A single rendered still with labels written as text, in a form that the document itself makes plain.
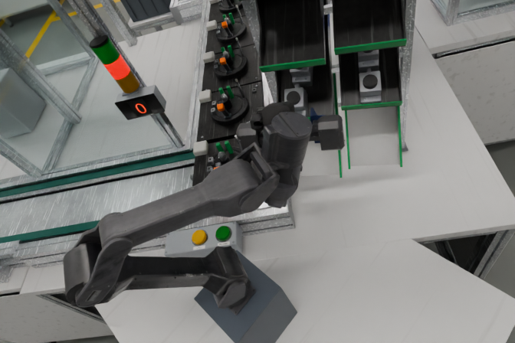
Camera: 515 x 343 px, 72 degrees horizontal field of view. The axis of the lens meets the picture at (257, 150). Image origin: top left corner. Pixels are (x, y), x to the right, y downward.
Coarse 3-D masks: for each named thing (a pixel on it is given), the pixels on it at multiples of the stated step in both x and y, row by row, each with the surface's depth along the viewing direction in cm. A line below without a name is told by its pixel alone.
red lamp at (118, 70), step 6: (120, 60) 91; (108, 66) 90; (114, 66) 90; (120, 66) 91; (126, 66) 93; (114, 72) 91; (120, 72) 92; (126, 72) 93; (114, 78) 93; (120, 78) 93
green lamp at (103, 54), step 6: (108, 42) 87; (96, 48) 86; (102, 48) 86; (108, 48) 87; (114, 48) 89; (96, 54) 88; (102, 54) 87; (108, 54) 88; (114, 54) 89; (102, 60) 89; (108, 60) 89; (114, 60) 89
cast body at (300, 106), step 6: (288, 90) 79; (294, 90) 79; (300, 90) 78; (288, 96) 78; (294, 96) 78; (300, 96) 78; (306, 96) 82; (294, 102) 77; (300, 102) 78; (306, 102) 81; (294, 108) 79; (300, 108) 79; (306, 108) 81; (306, 114) 80
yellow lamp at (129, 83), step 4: (132, 72) 96; (128, 76) 94; (132, 76) 95; (116, 80) 94; (120, 80) 93; (124, 80) 94; (128, 80) 94; (132, 80) 95; (136, 80) 97; (120, 84) 95; (124, 84) 94; (128, 84) 95; (132, 84) 95; (136, 84) 97; (124, 88) 96; (128, 88) 96; (132, 88) 96; (136, 88) 97; (124, 92) 97; (128, 92) 97; (132, 92) 97
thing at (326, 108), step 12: (324, 0) 83; (324, 24) 87; (276, 72) 84; (288, 72) 87; (324, 72) 84; (288, 84) 86; (324, 84) 84; (312, 96) 84; (324, 96) 83; (324, 108) 82
